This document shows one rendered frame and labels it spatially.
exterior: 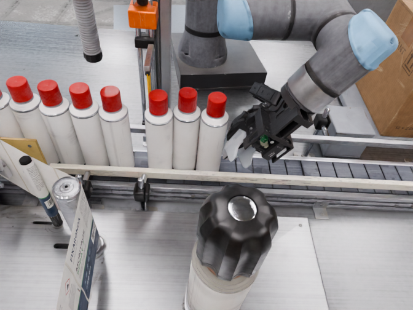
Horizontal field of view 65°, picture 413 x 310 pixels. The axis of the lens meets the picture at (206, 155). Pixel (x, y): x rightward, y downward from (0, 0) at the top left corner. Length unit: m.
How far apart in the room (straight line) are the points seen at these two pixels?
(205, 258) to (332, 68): 0.32
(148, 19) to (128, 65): 0.53
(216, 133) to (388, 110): 0.53
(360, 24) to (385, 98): 0.51
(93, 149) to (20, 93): 0.16
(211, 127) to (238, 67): 0.45
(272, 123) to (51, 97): 0.38
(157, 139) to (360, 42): 0.36
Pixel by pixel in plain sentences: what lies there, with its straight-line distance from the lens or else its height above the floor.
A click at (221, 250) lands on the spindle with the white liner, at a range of 0.32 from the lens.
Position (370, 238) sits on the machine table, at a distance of 0.80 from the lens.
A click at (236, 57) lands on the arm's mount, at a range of 1.06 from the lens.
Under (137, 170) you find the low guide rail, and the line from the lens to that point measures 0.67.
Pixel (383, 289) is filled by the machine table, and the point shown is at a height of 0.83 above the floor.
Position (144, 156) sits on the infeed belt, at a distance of 0.74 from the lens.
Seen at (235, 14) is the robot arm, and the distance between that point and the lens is 0.53.
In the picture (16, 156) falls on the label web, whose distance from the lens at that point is 0.58.
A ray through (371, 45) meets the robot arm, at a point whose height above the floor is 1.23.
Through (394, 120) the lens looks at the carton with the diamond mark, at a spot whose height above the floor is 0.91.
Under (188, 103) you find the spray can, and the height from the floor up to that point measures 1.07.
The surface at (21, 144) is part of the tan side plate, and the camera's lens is 0.69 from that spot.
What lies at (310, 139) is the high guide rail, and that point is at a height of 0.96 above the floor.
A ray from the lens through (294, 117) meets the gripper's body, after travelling 0.53.
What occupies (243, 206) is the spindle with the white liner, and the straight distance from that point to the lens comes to 0.32.
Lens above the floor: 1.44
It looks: 49 degrees down
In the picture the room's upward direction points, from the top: 8 degrees clockwise
